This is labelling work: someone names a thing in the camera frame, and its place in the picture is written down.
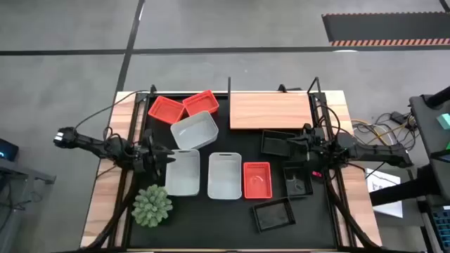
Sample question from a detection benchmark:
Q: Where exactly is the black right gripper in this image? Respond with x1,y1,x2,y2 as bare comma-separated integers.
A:
287,122,330,164

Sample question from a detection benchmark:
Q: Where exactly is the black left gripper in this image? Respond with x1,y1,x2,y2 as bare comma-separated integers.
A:
139,129,176,176

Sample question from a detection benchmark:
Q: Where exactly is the black slotted plastic basket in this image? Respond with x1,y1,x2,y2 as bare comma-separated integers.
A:
283,165,314,199
260,129,297,158
252,196,297,234

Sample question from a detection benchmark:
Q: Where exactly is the white plastic basket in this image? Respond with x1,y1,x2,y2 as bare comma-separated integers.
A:
207,152,243,201
164,148,201,197
169,110,219,150

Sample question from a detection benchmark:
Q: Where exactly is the red slotted plastic basket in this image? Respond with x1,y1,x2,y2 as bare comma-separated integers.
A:
243,161,274,200
182,89,220,117
148,95,186,125

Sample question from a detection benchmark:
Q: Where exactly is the wooden shelf board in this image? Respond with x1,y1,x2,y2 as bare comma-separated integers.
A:
229,91,314,131

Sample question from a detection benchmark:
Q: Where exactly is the green artificial potted plant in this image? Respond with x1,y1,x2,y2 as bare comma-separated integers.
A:
131,184,174,228

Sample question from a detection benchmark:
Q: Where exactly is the black table mat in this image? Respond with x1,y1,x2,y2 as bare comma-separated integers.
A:
127,93,338,250

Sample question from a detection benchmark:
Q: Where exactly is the white paper sheet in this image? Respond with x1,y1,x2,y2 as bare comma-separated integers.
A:
365,167,404,219

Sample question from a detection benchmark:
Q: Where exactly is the black power adapter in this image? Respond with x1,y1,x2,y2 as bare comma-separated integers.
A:
390,110,409,125

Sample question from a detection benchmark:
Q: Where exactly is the black stand leg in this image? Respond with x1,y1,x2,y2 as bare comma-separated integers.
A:
368,164,439,208

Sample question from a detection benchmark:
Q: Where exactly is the black cart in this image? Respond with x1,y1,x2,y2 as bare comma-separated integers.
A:
409,85,450,202

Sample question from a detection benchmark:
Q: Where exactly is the black hazard-striped floor mat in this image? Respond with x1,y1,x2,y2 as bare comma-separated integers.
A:
321,11,450,48

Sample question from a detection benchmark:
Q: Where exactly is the grey desk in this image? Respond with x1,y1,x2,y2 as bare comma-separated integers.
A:
0,157,58,253

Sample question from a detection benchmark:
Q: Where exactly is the teal block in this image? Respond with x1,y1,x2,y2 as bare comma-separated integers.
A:
436,112,450,131

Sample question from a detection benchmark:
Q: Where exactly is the dark device with blue light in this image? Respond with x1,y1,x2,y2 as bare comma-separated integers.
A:
0,137,20,163

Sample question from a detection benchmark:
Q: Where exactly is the blue crate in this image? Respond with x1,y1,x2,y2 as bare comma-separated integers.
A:
430,206,450,244

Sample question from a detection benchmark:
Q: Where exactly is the thin black cable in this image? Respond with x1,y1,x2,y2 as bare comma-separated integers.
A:
314,104,342,138

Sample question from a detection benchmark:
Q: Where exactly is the black metal rig frame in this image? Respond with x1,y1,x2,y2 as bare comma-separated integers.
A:
79,83,383,253

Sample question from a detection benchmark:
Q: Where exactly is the black shelf post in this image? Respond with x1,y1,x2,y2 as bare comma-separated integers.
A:
307,76,321,94

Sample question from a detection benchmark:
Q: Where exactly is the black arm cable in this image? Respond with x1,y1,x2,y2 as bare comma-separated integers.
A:
74,89,150,130

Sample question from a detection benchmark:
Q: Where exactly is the yellow floor cable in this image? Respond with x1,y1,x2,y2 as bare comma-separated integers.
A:
350,118,413,147

